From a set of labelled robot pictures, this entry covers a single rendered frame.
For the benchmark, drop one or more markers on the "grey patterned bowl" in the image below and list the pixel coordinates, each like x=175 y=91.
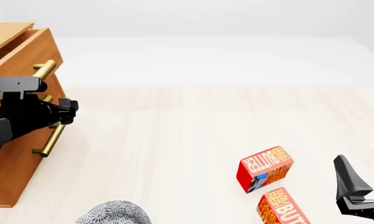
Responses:
x=115 y=213

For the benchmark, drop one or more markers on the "red butter box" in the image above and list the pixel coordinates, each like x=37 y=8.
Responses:
x=264 y=170
x=283 y=207

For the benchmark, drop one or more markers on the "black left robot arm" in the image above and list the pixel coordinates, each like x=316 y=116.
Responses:
x=25 y=114

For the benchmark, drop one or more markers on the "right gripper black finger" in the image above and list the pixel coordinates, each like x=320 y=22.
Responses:
x=350 y=179

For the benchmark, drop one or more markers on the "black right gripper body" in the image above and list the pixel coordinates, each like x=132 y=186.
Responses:
x=361 y=208

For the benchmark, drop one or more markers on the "flat plate on black stalk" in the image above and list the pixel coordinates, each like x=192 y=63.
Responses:
x=12 y=84

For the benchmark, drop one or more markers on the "wooden drawer front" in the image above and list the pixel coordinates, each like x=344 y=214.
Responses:
x=56 y=87
x=21 y=149

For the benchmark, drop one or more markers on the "wooden drawer with open box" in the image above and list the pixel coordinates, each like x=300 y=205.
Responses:
x=25 y=56

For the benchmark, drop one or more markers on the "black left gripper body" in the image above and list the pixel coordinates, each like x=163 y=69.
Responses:
x=68 y=109

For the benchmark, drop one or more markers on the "wooden cabinet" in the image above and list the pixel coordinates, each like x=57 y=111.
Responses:
x=6 y=177

